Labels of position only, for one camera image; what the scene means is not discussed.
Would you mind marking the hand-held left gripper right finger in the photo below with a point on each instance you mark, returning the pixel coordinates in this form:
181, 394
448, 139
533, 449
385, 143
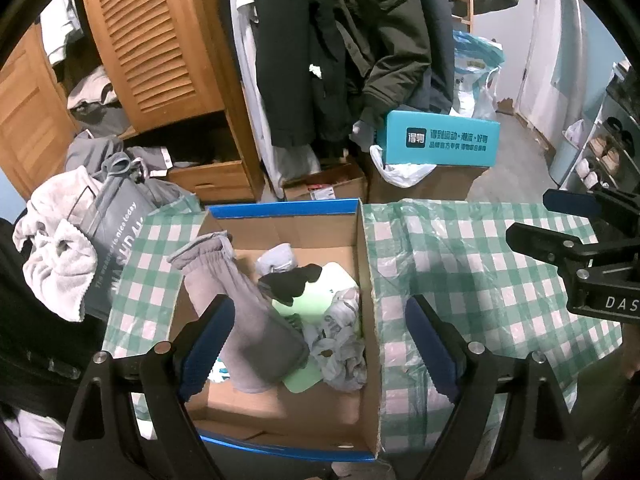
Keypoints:
432, 350

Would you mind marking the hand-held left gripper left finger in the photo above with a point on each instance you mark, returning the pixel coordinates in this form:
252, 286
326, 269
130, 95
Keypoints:
207, 345

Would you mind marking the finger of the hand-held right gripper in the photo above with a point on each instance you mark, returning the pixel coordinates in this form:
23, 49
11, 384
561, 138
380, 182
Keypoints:
570, 202
540, 242

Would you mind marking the grey fleece sock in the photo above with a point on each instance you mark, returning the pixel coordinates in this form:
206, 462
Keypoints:
240, 310

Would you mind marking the black sock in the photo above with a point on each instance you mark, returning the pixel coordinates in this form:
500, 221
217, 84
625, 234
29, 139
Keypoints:
290, 285

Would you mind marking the light green foam pouch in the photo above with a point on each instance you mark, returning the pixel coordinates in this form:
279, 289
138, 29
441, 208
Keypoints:
320, 300

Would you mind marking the blue cardboard box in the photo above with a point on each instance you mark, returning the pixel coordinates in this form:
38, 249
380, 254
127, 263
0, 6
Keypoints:
300, 230

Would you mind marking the white shoe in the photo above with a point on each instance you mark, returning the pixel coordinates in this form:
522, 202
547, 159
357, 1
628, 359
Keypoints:
583, 167
592, 178

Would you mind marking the light blue bin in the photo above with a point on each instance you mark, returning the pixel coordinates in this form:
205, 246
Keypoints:
565, 160

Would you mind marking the tan shoe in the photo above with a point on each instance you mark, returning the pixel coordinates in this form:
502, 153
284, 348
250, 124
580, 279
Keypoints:
610, 161
598, 146

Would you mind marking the green checkered tablecloth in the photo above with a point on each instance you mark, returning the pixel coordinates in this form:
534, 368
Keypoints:
475, 270

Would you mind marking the small white plastic bag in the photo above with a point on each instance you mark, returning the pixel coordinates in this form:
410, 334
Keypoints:
574, 131

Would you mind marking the brown cardboard box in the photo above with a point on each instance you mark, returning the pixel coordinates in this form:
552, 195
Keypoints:
450, 182

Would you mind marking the shoe rack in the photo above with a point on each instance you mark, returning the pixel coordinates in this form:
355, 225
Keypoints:
620, 105

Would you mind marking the teal shoebox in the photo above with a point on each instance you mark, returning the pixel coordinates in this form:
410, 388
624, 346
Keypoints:
440, 140

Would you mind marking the grey tote bag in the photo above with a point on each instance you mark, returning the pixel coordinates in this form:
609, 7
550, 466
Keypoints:
115, 225

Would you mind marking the white door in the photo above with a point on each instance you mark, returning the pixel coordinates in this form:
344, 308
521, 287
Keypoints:
550, 50

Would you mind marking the white plastic shopping bag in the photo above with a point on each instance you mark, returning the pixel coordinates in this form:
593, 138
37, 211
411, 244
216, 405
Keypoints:
400, 175

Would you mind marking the blue clear plastic bag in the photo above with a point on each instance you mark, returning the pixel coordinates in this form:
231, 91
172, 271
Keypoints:
472, 75

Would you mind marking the black jacket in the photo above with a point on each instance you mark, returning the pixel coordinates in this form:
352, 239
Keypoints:
40, 340

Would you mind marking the white towel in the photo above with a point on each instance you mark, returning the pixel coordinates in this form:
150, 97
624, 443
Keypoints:
55, 260

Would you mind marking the flat cardboard box with label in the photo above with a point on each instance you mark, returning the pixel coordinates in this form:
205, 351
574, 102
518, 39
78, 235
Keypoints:
325, 185

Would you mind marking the white hanging shirt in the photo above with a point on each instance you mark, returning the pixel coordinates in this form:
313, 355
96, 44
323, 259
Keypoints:
295, 165

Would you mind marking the navy hanging coat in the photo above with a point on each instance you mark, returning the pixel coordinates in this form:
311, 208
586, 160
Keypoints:
440, 35

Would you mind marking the grey hoodie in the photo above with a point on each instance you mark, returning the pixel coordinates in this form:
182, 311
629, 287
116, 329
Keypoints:
90, 152

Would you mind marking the olive hanging jacket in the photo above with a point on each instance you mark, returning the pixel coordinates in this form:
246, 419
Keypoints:
390, 35

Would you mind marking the grey clothes pile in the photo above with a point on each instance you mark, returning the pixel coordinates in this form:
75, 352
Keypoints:
95, 100

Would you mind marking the wooden louvered wardrobe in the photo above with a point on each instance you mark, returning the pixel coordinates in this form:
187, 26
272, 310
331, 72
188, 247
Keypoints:
150, 35

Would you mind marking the white garment in wardrobe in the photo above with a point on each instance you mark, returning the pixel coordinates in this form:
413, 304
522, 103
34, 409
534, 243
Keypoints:
60, 25

